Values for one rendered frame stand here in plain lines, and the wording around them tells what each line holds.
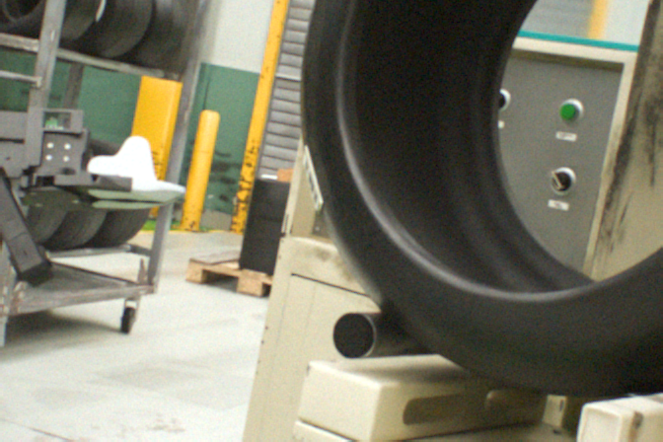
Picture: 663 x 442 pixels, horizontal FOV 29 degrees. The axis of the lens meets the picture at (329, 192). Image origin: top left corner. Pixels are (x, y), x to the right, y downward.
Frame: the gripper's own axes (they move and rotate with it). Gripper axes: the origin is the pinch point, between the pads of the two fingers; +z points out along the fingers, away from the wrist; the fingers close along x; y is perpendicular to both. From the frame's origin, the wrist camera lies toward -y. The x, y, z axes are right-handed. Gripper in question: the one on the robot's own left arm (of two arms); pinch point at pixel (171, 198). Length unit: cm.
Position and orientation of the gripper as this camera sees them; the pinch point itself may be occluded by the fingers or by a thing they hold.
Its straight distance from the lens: 125.8
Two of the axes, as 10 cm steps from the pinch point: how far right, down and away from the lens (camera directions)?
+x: -0.9, 2.7, 9.6
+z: 10.0, 0.6, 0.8
